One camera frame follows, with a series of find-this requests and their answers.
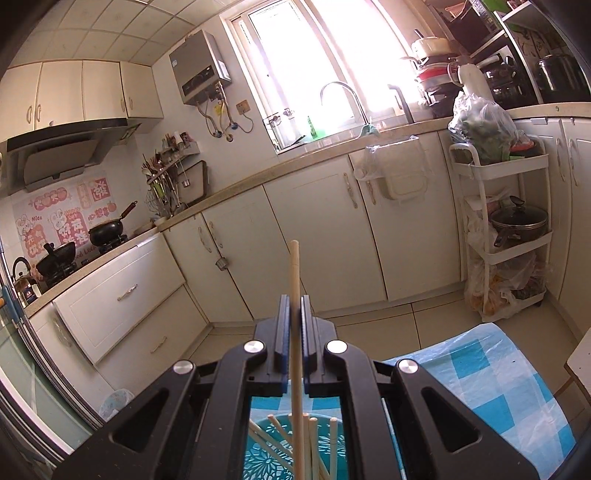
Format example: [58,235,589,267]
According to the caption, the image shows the cream upper wall cabinets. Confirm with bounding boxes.
[0,60,164,141]

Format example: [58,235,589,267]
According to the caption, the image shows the stack of pots and pans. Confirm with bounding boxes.
[399,28,462,116]

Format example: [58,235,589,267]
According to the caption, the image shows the black sink faucet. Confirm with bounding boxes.
[387,83,415,124]

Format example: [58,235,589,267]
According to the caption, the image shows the pink wall stickers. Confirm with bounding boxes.
[11,178,116,259]

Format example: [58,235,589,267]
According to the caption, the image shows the pile of plastic bags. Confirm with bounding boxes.
[464,251,552,321]

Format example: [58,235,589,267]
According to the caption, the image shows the black kitchen shelf unit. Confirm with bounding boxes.
[425,0,591,110]

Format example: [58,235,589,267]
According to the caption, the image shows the white drawer front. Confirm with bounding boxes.
[52,234,188,365]

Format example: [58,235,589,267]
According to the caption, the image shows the black stock pot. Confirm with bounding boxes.
[533,53,585,104]

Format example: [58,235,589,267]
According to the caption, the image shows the row of hanging kitchen utensils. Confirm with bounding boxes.
[141,138,195,220]

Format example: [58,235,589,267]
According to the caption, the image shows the dark pan with glass lid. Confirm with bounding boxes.
[489,196,550,247]

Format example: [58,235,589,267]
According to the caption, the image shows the wall utensil rack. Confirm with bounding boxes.
[141,134,200,185]

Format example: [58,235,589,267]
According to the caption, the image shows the white rolling storage cart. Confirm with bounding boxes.
[449,138,555,324]

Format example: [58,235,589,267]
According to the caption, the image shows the clear plastic bag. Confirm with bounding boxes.
[353,145,384,183]

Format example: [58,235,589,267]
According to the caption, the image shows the glass sliding door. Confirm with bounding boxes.
[0,251,105,462]

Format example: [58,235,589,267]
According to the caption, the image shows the chrome sink faucet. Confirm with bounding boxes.
[320,82,370,134]

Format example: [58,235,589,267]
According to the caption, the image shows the water heater hoses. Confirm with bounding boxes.
[196,95,254,141]

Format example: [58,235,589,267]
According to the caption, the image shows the cream lower kitchen cabinets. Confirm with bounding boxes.
[28,104,591,370]

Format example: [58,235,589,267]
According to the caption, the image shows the white chair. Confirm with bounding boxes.
[563,335,591,402]

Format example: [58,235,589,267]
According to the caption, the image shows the pale cutting board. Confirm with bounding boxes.
[178,160,208,204]

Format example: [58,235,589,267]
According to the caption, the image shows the black wok with handle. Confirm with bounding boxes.
[89,200,139,247]

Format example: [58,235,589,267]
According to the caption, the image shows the beige kitchen countertop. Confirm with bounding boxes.
[18,104,591,319]

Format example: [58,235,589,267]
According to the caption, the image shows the metal kettle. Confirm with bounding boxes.
[11,257,38,296]

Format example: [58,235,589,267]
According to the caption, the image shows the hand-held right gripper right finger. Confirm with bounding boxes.
[301,295,540,480]

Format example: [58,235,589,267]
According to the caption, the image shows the white hanging waste bin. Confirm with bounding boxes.
[367,135,432,201]

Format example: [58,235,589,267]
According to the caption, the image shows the silver gas water heater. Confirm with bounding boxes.
[168,30,232,106]

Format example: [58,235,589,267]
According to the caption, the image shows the black countertop oven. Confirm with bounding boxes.
[475,46,541,109]

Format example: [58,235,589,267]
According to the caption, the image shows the teal plastic lattice basket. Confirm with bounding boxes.
[245,396,347,480]

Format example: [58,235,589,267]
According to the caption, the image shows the grey range hood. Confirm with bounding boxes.
[6,118,141,192]

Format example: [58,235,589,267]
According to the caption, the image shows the plastic bag of greens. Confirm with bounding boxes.
[447,92,522,164]

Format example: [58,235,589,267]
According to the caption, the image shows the blue white checkered tablecloth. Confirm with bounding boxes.
[379,323,578,480]

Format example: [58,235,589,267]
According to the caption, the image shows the white thermos jug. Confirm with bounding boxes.
[447,62,495,109]

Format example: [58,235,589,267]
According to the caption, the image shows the white framed kitchen window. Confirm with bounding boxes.
[221,0,416,153]

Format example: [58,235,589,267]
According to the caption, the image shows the black gas stove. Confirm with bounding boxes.
[34,233,130,289]

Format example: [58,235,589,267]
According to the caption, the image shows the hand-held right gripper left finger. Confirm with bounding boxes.
[53,295,293,480]

